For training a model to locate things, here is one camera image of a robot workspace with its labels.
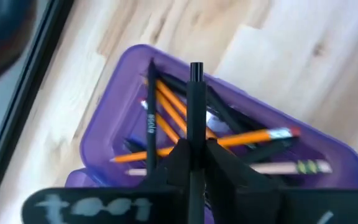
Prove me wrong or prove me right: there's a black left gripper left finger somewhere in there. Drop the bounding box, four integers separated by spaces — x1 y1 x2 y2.
140 138 193 224

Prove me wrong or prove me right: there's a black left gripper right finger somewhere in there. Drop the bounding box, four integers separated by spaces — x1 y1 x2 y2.
204 138 281 224

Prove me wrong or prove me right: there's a pale pink Ticonderoga pencil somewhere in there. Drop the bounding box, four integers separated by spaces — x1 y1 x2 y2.
125 159 334 177

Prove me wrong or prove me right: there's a black marker pen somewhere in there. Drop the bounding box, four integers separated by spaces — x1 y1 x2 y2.
145 58 158 177

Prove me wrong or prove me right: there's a purple plastic supply box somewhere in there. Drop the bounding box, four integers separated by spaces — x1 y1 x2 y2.
64 43 358 224

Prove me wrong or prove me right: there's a black metal table frame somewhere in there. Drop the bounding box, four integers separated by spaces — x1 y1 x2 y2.
0 0 76 215

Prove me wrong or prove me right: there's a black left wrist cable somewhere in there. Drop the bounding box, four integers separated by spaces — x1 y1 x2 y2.
0 0 39 91

